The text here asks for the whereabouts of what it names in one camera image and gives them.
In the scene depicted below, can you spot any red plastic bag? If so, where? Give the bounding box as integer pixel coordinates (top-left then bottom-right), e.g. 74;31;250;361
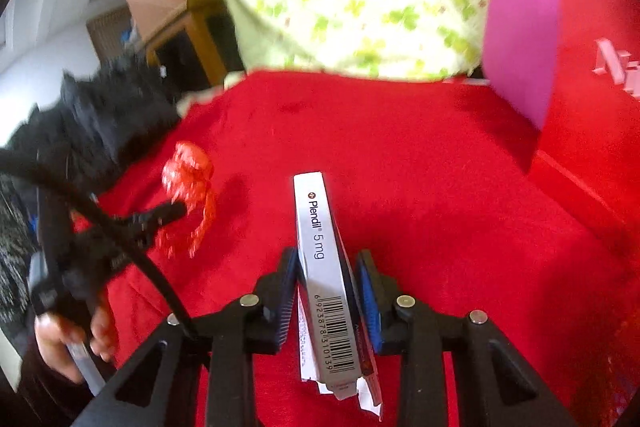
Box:
162;141;216;258

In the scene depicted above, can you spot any white medicine box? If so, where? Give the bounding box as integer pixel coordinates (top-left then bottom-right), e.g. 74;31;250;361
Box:
293;172;383;417

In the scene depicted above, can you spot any left hand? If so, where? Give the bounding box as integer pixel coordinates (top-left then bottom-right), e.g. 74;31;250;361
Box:
35;294;119;384

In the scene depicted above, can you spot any black jacket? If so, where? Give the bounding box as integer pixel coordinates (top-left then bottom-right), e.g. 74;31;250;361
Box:
0;51;184;323

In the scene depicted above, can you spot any red blanket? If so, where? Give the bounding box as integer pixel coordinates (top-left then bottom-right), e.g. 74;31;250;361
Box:
99;72;639;426

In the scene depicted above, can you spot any red paper gift bag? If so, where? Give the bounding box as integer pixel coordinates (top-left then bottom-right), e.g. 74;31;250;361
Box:
529;0;639;254

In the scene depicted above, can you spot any magenta pillow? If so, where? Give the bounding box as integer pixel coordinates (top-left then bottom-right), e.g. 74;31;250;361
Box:
482;0;560;130

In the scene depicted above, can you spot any black cable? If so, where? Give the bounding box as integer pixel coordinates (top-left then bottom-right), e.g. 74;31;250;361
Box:
0;147;199;341

